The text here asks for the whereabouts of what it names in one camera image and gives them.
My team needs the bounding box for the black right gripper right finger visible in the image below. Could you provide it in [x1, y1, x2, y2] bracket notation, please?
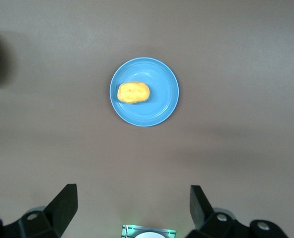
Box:
[186, 184, 290, 238]

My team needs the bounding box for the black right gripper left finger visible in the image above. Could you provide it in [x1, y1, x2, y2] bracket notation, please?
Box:
[0, 183, 78, 238]

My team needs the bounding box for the yellow potato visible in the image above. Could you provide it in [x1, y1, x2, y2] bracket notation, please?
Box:
[117, 81, 150, 105]

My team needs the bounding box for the blue round plate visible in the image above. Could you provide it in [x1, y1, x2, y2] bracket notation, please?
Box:
[109, 57, 180, 127]

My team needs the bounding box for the brown table cover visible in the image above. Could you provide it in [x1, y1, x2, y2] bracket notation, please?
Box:
[0, 0, 294, 238]

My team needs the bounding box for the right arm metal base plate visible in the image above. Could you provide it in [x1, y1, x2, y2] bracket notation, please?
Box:
[122, 224, 177, 238]

